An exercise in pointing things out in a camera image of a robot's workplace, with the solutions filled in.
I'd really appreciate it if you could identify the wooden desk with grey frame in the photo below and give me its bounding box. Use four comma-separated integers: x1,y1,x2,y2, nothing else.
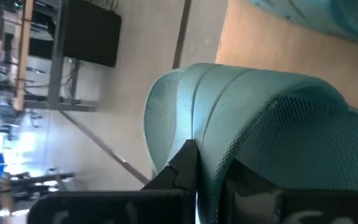
11,0,98,113

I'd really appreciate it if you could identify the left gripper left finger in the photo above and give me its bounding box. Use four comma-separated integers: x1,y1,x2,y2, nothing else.
26,139,198,224

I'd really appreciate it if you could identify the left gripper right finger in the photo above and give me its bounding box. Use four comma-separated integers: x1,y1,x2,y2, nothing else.
221,158,358,224

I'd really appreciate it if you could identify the blue object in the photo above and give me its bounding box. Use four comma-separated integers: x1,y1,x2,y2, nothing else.
0,152,6,179

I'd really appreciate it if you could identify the green rubber slide sandal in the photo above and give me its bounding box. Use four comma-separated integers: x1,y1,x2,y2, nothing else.
143,62,358,224
247,0,358,50

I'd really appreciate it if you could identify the black metal stand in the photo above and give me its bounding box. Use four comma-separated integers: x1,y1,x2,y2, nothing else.
0,172,75,200

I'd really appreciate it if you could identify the black monitor screen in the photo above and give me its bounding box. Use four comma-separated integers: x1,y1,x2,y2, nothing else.
63,0,122,68

